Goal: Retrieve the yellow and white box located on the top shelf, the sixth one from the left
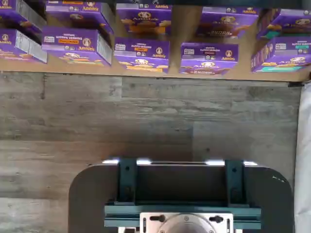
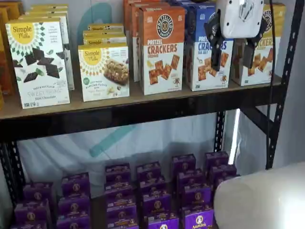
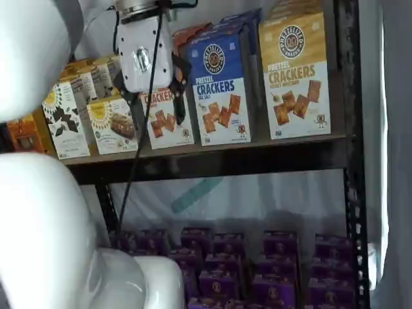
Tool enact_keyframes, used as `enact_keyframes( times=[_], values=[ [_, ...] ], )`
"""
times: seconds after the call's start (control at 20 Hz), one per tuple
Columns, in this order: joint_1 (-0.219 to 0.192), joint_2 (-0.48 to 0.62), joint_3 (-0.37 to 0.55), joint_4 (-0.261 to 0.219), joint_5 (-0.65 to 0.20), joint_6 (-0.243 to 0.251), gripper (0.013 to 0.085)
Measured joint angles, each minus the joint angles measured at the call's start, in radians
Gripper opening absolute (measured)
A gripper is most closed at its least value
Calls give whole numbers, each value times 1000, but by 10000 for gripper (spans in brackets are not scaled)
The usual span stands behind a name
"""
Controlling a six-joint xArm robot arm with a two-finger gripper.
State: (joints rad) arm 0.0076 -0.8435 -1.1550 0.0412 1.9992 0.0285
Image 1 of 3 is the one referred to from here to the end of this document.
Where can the white side curtain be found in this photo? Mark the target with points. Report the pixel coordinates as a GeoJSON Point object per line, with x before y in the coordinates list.
{"type": "Point", "coordinates": [305, 157]}

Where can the purple Annie's boxes group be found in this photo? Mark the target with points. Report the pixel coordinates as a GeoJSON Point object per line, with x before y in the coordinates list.
{"type": "Point", "coordinates": [181, 24]}

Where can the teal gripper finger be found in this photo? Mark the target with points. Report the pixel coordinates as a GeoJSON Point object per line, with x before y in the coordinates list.
{"type": "Point", "coordinates": [234, 179]}
{"type": "Point", "coordinates": [127, 179]}

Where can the purple Annie's box brown label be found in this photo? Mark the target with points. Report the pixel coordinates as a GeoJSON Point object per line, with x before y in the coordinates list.
{"type": "Point", "coordinates": [226, 21]}
{"type": "Point", "coordinates": [209, 53]}

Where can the purple Annie's box orange label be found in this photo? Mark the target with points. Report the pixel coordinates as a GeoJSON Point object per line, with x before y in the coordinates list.
{"type": "Point", "coordinates": [141, 48]}
{"type": "Point", "coordinates": [143, 19]}
{"type": "Point", "coordinates": [77, 17]}
{"type": "Point", "coordinates": [70, 41]}

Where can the purple Annie's box teal label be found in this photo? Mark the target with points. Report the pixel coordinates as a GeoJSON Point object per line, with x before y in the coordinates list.
{"type": "Point", "coordinates": [286, 24]}
{"type": "Point", "coordinates": [284, 53]}

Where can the black metal shelf frame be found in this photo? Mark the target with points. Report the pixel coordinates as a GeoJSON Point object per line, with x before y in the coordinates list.
{"type": "Point", "coordinates": [295, 84]}

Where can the purple Annie's snack box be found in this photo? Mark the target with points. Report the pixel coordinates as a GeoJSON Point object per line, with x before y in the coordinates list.
{"type": "Point", "coordinates": [14, 43]}
{"type": "Point", "coordinates": [14, 14]}

